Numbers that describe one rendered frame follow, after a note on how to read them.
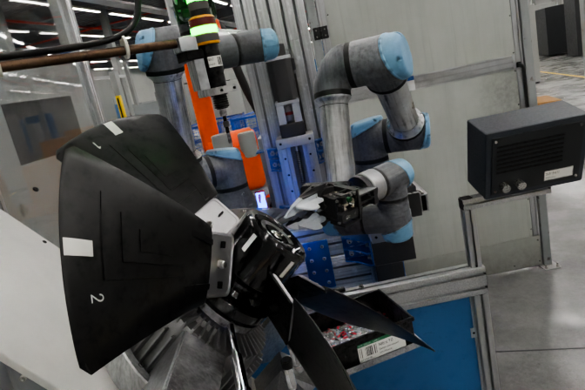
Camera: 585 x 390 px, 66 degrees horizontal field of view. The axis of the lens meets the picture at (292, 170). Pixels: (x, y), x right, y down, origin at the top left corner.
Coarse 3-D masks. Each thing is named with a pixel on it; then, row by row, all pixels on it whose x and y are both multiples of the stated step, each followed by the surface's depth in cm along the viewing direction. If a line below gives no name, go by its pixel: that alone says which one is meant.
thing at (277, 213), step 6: (234, 210) 105; (258, 210) 104; (264, 210) 103; (270, 210) 102; (276, 210) 102; (282, 210) 102; (240, 216) 99; (276, 216) 93; (282, 216) 93; (294, 216) 93; (300, 216) 95; (282, 222) 86
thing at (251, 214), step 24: (264, 216) 75; (240, 240) 67; (264, 240) 66; (288, 240) 73; (240, 264) 67; (264, 264) 66; (288, 264) 67; (240, 288) 68; (264, 288) 67; (240, 312) 66; (264, 312) 71
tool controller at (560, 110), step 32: (480, 128) 112; (512, 128) 109; (544, 128) 109; (576, 128) 110; (480, 160) 115; (512, 160) 112; (544, 160) 113; (576, 160) 114; (480, 192) 119; (512, 192) 117
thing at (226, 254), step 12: (216, 240) 63; (228, 240) 66; (216, 252) 63; (228, 252) 66; (216, 264) 63; (228, 264) 66; (216, 276) 63; (228, 276) 66; (216, 288) 63; (228, 288) 66
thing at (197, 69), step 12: (192, 36) 71; (180, 48) 70; (192, 48) 71; (180, 60) 73; (192, 60) 72; (192, 72) 73; (204, 72) 73; (192, 84) 74; (204, 84) 73; (228, 84) 73; (204, 96) 73
